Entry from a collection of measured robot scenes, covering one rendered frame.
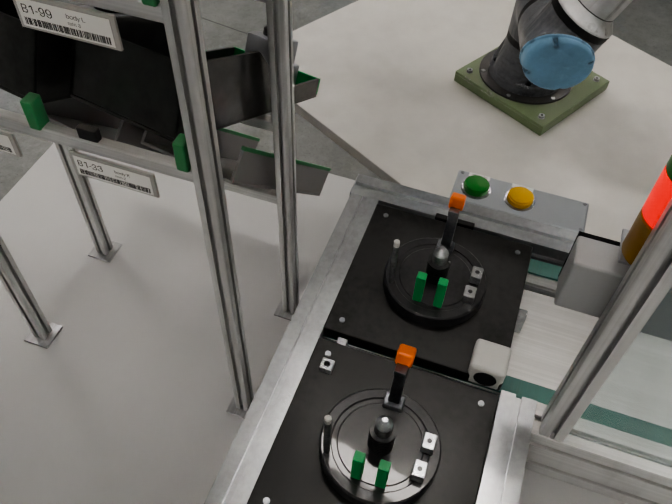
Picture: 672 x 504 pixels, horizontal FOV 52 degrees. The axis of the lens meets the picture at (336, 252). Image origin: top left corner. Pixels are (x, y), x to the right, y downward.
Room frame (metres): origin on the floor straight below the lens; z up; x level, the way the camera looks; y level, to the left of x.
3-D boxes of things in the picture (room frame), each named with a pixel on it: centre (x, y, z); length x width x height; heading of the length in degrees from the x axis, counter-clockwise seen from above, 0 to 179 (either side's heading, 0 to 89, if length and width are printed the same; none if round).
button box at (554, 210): (0.75, -0.28, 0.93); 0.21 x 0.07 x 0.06; 72
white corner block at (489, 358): (0.44, -0.20, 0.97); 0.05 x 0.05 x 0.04; 72
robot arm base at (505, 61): (1.18, -0.37, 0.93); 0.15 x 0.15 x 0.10
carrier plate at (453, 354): (0.57, -0.14, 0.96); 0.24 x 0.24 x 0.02; 72
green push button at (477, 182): (0.77, -0.22, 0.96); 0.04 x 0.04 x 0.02
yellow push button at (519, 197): (0.75, -0.28, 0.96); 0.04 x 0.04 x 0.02
